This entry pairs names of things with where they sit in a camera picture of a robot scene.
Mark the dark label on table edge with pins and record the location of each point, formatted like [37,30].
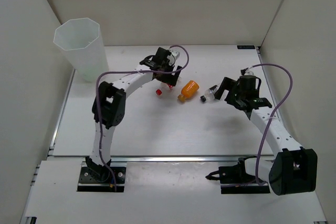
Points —
[245,47]

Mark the orange juice bottle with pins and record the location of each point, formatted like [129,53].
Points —
[188,91]

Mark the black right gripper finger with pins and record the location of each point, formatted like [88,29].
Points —
[232,98]
[226,84]

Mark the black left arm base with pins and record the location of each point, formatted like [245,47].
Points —
[97,178]

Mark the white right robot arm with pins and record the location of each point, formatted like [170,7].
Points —
[294,168]

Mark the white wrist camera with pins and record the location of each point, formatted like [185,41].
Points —
[246,72]
[173,56]

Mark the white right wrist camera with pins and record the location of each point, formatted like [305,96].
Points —
[246,72]

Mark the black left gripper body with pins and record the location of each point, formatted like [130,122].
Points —
[166,66]

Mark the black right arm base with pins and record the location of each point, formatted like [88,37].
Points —
[234,180]

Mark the translucent white plastic bin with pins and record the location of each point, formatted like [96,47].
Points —
[80,41]

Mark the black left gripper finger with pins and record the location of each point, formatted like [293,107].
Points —
[175,76]
[170,79]

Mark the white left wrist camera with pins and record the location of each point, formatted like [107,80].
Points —
[173,56]

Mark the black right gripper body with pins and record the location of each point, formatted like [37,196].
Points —
[241,95]

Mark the clear bottle black label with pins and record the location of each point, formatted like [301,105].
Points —
[209,94]

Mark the clear bottle red label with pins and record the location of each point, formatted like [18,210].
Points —
[165,88]

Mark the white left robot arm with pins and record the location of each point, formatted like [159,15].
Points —
[109,105]

